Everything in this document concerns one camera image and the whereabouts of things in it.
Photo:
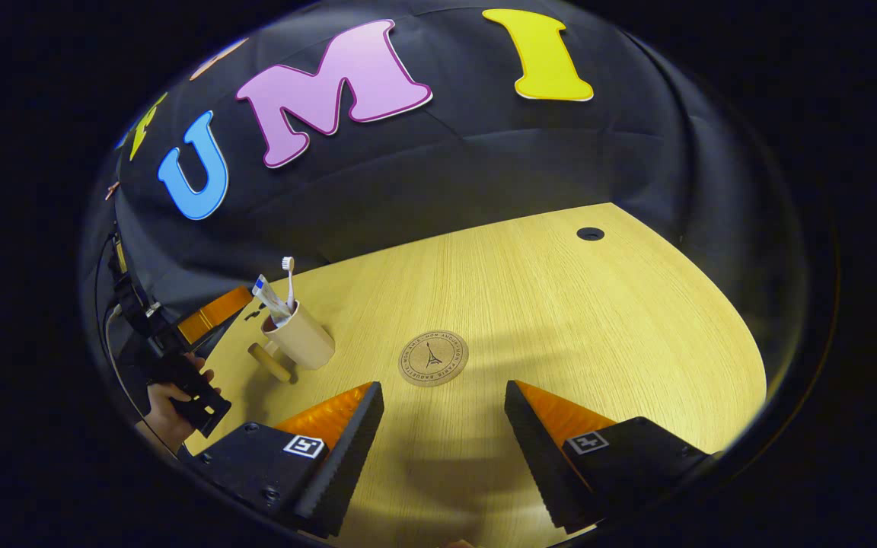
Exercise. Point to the reddish backdrop clip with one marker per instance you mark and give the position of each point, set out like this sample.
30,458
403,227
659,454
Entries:
111,190

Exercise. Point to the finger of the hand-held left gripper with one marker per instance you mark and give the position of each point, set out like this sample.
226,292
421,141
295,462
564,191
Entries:
210,316

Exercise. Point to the white toothpaste tube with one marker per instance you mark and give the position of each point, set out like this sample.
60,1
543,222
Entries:
271,301

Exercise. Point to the black backdrop cloth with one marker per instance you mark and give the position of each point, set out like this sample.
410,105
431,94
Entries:
484,175

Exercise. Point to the round cork coaster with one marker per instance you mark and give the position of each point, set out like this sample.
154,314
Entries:
433,358

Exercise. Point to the wooden desktop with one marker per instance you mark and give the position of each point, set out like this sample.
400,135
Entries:
598,327

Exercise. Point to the beige cup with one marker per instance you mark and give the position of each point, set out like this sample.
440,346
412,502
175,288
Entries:
305,342

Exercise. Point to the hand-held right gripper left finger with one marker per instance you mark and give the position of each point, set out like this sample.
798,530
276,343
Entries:
347,464

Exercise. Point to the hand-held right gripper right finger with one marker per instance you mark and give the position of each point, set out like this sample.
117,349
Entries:
541,464

